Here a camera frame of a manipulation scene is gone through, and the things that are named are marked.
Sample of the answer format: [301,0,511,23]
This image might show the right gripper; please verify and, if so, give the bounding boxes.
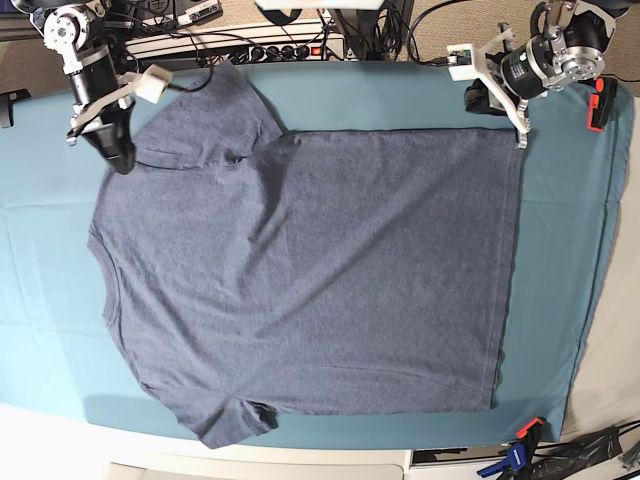
[66,72,141,175]

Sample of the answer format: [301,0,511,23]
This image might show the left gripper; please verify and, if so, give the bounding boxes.
[462,27,531,148]

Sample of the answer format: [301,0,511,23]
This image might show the blue-grey T-shirt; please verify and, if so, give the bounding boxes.
[88,63,523,448]

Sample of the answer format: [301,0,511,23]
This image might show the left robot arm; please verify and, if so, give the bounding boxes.
[447,1,626,149]

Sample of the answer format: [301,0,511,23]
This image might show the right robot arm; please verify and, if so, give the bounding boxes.
[29,1,139,175]

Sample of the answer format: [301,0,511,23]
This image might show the orange black clamp top right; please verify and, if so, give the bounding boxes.
[586,77,618,132]

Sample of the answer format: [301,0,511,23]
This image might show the orange black clamp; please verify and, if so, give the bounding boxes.
[586,77,618,132]
[516,417,546,446]

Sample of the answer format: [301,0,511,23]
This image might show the teal table cloth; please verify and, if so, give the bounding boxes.
[1,62,634,449]

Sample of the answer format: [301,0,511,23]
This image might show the orange black clamp bottom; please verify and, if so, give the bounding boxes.
[516,417,546,446]

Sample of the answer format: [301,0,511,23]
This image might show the black plastic bag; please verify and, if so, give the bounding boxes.
[529,422,639,480]

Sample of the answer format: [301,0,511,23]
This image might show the blue clamp bottom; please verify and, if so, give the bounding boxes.
[477,443,527,478]

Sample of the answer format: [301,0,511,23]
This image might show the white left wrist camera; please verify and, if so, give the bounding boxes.
[447,43,476,81]

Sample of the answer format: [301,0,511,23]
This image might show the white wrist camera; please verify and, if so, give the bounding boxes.
[447,43,476,81]
[134,64,173,104]

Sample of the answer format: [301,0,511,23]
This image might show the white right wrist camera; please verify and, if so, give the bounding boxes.
[134,64,173,104]

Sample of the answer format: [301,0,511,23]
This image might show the black power strip red switch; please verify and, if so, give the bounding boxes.
[225,42,344,65]

